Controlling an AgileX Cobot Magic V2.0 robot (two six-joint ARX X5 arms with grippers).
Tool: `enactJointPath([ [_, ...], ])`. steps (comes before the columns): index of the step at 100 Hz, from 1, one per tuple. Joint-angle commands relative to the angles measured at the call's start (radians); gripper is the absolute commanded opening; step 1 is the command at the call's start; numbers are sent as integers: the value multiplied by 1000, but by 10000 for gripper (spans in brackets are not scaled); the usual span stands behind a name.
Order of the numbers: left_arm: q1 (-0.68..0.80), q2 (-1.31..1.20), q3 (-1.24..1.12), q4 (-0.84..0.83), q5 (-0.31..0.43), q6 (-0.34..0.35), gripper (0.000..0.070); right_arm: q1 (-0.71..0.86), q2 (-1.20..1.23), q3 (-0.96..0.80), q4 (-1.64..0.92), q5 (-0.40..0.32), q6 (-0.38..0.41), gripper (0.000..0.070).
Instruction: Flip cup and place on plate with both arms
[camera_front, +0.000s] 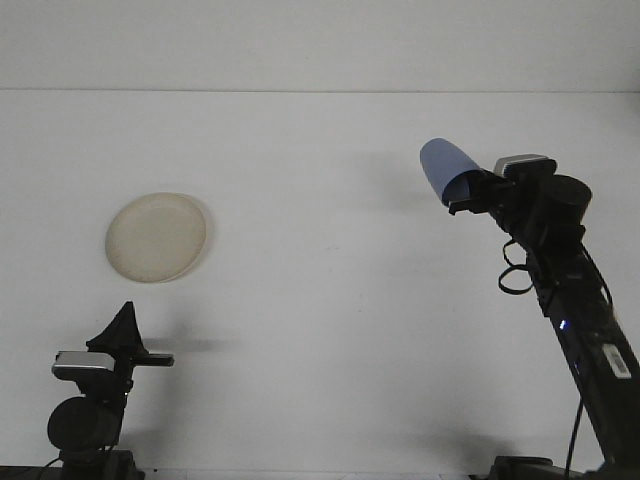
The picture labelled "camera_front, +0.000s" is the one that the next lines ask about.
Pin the pale blue cup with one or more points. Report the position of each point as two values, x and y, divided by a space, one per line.
445 160

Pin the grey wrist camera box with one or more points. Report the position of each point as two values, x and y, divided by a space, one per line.
82 365
522 164

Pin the pale round plate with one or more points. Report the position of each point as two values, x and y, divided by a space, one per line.
155 237

